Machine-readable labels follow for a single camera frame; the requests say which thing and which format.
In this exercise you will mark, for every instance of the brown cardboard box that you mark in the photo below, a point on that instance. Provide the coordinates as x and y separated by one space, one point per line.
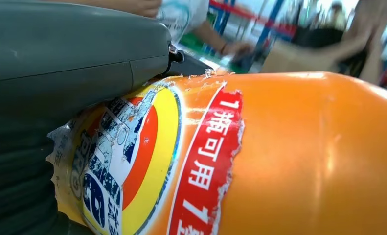
287 60

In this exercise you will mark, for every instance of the red metal pole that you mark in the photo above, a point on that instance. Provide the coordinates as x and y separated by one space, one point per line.
245 14

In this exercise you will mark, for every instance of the orange detergent bottle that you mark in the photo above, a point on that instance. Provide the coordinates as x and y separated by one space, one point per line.
293 155

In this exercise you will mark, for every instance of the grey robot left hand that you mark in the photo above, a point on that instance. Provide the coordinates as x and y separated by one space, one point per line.
67 55

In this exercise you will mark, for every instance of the person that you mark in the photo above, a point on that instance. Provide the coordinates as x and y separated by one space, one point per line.
361 42
180 16

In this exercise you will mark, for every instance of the blue metal rack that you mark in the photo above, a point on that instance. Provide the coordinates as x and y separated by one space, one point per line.
227 22

